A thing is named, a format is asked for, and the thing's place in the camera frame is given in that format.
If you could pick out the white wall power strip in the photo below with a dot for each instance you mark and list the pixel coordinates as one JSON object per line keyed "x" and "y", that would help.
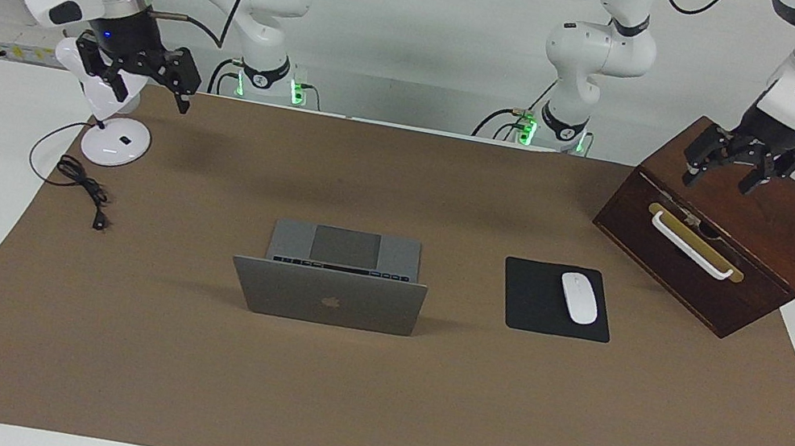
{"x": 20, "y": 46}

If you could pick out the white desk lamp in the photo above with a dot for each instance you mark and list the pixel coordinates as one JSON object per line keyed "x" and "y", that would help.
{"x": 117, "y": 145}

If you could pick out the silver laptop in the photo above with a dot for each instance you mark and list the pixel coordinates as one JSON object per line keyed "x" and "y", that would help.
{"x": 325, "y": 308}

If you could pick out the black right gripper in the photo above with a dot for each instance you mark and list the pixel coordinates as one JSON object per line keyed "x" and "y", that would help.
{"x": 124, "y": 36}

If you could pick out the black mouse pad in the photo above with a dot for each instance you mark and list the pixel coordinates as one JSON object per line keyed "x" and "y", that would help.
{"x": 531, "y": 300}

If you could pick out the white computer mouse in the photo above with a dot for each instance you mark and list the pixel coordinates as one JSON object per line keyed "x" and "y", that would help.
{"x": 579, "y": 297}

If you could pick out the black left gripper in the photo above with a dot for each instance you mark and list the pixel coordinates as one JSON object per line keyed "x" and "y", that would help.
{"x": 773, "y": 134}

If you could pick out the green-lit base connector box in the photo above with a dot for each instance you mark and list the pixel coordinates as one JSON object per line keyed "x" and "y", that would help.
{"x": 525, "y": 127}
{"x": 298, "y": 91}

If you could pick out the dark wooden box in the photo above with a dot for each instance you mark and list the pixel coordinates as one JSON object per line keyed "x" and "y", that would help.
{"x": 759, "y": 213}

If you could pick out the brown table mat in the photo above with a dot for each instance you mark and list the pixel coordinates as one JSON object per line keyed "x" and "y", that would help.
{"x": 333, "y": 400}

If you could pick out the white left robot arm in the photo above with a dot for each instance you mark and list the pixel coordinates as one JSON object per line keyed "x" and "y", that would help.
{"x": 600, "y": 50}

